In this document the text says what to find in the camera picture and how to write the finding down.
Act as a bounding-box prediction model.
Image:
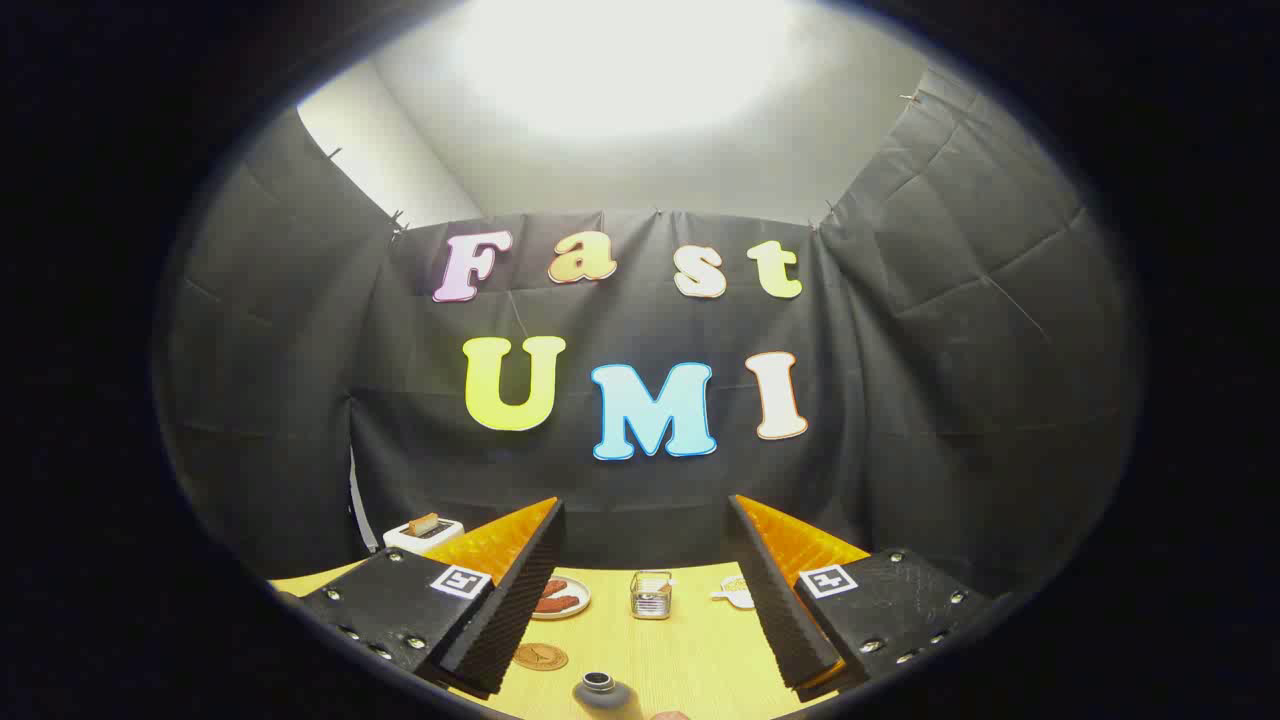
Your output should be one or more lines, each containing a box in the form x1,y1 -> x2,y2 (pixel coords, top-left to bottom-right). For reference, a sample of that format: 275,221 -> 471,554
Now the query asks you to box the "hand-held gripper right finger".
726,494 -> 996,701

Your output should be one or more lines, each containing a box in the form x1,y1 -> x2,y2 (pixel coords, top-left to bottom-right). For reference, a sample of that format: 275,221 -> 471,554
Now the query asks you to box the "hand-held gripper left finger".
280,497 -> 567,698

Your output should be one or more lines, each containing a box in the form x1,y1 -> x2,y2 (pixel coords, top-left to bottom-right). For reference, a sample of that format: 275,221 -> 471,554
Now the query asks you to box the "silver juice bottle green label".
572,671 -> 643,720

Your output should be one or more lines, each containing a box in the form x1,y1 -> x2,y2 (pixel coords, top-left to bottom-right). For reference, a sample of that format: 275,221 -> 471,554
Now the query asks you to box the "round white plate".
530,576 -> 593,621

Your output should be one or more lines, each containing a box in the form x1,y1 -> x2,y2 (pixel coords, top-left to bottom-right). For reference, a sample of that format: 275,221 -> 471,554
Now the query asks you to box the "wooden table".
268,560 -> 841,720

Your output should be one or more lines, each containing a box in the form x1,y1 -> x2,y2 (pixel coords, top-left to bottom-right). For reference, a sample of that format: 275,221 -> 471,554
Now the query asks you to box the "white toaster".
383,518 -> 466,557

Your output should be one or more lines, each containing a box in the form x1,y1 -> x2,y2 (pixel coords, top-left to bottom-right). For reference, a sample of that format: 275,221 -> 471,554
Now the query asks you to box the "black backdrop cloth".
155,65 -> 1146,601

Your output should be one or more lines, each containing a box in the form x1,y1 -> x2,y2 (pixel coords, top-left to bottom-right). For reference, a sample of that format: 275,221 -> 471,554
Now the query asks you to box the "metal wire basket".
630,571 -> 674,621

